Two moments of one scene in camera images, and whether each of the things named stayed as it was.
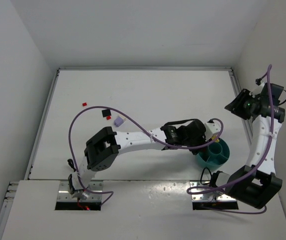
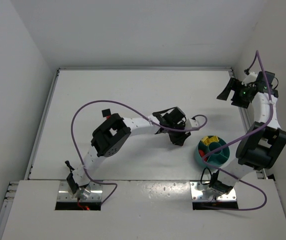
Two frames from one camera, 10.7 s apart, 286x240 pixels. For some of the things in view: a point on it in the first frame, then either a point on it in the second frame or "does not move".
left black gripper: x=202 y=148 → x=178 y=136
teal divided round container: x=214 y=156 does not move
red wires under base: x=85 y=207 does not move
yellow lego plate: x=216 y=140 does not move
